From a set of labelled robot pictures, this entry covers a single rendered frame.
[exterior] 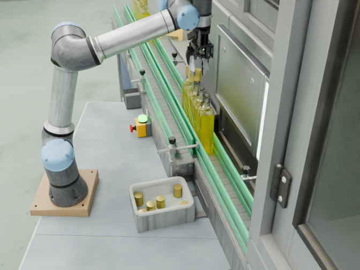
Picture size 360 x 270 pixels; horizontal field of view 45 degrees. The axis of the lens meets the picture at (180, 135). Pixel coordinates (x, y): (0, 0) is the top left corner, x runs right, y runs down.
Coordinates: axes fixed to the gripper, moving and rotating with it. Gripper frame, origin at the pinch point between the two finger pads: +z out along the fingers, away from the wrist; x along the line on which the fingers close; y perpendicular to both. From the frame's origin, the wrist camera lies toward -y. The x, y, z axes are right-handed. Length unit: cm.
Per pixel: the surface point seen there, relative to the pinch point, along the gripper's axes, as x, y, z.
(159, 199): -23, 28, 38
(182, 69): 12, -63, 30
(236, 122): 12.7, 13.4, 17.6
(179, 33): 80, -309, 107
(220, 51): 12.7, -8.3, -4.0
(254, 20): 15.2, 14.4, -24.5
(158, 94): -7, -40, 30
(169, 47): 13, -95, 30
